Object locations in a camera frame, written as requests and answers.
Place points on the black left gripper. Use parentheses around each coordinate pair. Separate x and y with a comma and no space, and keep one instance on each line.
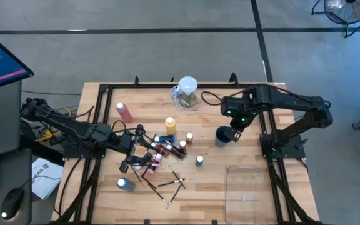
(127,143)

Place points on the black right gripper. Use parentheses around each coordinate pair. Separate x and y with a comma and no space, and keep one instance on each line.
(234,134)

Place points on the light blue paint bottle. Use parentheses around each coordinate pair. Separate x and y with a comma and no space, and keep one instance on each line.
(167,138)

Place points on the black paintbrush silver ferrule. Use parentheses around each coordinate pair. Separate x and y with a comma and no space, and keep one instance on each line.
(135,172)
(145,180)
(175,175)
(158,193)
(170,183)

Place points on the dark brown paint bottle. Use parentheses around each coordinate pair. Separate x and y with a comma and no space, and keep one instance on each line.
(177,152)

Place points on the tall yellow paint bottle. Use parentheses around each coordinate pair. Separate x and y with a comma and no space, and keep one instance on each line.
(170,127)

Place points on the orange paint bottle black label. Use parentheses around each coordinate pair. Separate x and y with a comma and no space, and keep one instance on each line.
(183,145)

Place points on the dark blue paint bottle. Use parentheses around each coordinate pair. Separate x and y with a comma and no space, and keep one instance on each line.
(199,161)

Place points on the small yellow paint bottle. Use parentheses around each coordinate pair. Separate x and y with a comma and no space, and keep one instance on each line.
(189,139)

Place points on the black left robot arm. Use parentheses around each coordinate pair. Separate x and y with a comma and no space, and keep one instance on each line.
(73,128)

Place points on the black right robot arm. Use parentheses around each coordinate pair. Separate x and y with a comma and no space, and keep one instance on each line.
(292,100)

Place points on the pink paint bottle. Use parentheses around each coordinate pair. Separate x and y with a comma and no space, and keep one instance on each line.
(155,162)

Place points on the terracotta paint bottle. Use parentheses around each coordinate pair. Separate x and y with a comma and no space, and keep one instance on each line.
(162,150)

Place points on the tall grey-blue paint bottle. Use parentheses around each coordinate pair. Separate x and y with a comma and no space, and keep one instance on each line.
(127,185)

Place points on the tall red paint bottle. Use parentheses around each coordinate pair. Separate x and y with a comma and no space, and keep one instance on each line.
(125,114)

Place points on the grey-blue plastic cup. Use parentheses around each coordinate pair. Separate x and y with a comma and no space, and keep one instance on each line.
(220,139)

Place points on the black paintbrush Solve print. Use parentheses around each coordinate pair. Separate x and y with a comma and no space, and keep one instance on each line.
(175,195)

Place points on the clear plastic bin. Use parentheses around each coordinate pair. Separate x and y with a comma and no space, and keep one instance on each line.
(245,200)

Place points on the white mushroom lamp metal base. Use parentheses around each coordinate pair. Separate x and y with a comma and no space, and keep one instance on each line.
(187,84)

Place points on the white paper booklet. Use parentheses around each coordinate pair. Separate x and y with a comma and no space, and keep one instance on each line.
(45,179)

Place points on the black computer mouse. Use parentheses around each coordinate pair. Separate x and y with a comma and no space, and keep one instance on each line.
(11,203)

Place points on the black floor fan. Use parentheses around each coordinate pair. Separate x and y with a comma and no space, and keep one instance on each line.
(348,11)

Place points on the black aluminium table frame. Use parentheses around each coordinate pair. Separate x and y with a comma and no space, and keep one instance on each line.
(180,85)

